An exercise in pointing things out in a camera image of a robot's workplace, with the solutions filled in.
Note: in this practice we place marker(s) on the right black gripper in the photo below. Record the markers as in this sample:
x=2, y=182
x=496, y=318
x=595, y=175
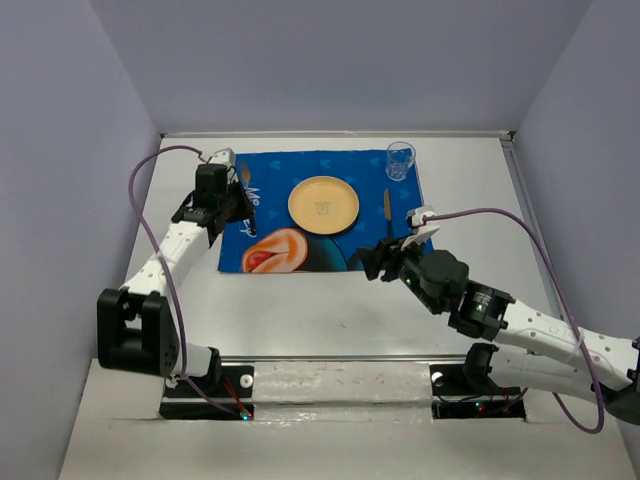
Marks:
x=372, y=259

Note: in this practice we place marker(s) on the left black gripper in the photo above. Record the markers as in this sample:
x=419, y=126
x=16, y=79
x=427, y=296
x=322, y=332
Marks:
x=244, y=211

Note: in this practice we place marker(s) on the gold fork green handle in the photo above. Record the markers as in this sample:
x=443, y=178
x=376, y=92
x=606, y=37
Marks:
x=245, y=175

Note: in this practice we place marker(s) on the gold knife green handle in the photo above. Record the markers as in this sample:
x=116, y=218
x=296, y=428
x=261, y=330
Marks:
x=388, y=213

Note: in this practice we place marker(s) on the blue Mickey placemat cloth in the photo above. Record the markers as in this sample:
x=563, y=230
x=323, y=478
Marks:
x=280, y=246

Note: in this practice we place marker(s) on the yellow round plate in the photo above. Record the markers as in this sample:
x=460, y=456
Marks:
x=323, y=205

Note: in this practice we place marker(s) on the clear plastic cup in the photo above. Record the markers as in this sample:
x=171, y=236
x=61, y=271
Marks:
x=400, y=157

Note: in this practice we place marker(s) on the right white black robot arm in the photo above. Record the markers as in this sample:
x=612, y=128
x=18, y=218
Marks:
x=515, y=345

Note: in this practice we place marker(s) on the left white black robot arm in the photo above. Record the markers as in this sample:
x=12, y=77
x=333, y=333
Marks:
x=140, y=325

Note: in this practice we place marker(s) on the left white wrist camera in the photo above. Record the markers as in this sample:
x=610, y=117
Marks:
x=225, y=157

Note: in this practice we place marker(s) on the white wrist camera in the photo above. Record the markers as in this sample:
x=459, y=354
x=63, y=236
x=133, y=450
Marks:
x=422, y=224
x=225, y=157

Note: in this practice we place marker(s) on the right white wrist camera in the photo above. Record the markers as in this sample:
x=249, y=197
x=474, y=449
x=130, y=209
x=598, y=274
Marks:
x=422, y=224

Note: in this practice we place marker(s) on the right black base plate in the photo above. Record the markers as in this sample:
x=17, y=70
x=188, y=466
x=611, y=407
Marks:
x=454, y=398

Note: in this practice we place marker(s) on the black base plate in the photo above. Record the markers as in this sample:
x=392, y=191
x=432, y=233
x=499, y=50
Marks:
x=454, y=398
x=228, y=400

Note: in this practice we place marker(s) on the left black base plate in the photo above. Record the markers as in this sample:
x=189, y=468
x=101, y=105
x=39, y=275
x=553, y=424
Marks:
x=228, y=400

